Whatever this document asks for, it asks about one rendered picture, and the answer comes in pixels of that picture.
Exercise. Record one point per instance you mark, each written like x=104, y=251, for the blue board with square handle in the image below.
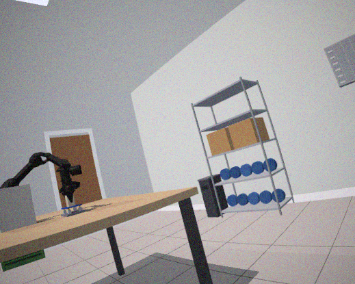
x=70, y=204

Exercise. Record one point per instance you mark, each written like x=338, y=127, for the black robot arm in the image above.
x=35, y=160

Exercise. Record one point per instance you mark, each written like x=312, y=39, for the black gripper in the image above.
x=67, y=189

